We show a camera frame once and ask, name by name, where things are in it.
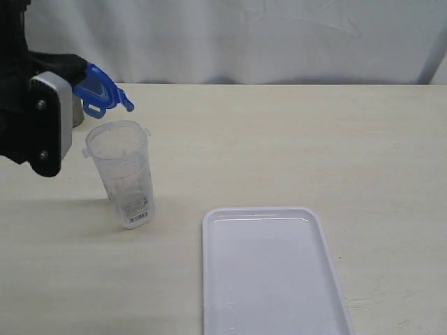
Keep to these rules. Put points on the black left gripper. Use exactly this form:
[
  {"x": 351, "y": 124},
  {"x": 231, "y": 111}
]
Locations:
[{"x": 18, "y": 65}]

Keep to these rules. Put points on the stainless steel cup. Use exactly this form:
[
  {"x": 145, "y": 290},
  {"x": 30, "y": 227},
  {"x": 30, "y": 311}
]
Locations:
[{"x": 78, "y": 112}]

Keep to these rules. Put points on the blue container lid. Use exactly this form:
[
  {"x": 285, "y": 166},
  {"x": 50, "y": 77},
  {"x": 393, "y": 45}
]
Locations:
[{"x": 99, "y": 93}]

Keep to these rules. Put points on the clear tall plastic container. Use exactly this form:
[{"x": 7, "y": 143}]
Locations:
[{"x": 120, "y": 152}]

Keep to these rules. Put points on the white backdrop curtain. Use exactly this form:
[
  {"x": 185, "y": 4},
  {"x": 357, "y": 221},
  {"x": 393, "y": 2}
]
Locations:
[{"x": 248, "y": 42}]

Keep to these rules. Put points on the white rectangular tray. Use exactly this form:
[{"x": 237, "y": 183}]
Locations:
[{"x": 269, "y": 270}]

